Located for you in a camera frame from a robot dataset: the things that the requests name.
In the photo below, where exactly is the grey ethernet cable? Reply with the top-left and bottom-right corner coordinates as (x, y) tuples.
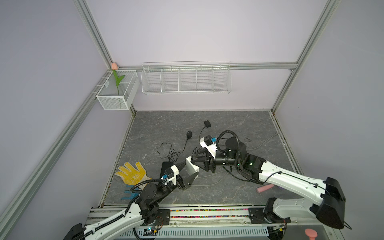
(191, 172), (230, 187)
(248, 132), (279, 151)

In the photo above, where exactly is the black network switch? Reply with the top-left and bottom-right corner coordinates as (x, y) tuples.
(160, 162), (174, 180)

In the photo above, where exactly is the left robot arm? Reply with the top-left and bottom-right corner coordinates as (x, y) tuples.
(64, 173), (198, 240)

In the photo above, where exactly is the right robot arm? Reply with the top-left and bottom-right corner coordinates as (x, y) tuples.
(186, 130), (350, 230)

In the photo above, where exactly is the black power brick far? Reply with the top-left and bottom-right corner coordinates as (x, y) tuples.
(204, 120), (212, 128)

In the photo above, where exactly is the yellow work glove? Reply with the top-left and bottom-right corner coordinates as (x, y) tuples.
(115, 162), (151, 186)

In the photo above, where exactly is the blue yellow toy rake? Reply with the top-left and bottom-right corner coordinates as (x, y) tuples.
(121, 185), (139, 201)

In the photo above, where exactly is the pink purple toy shovel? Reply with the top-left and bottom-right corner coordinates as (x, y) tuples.
(257, 184), (275, 193)

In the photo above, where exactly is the white mesh basket small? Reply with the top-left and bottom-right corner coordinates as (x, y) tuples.
(96, 70), (140, 111)

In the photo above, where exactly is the artificial tulip flower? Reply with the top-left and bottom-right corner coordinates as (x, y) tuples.
(111, 63), (125, 96)

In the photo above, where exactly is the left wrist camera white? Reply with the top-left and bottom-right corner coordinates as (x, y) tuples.
(161, 165), (179, 186)

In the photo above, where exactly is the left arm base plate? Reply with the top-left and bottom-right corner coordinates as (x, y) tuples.
(149, 209), (171, 226)

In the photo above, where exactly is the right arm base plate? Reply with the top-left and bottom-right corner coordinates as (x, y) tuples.
(248, 208), (291, 224)

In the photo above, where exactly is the white wire basket long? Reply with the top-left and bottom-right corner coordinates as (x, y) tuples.
(141, 61), (232, 94)

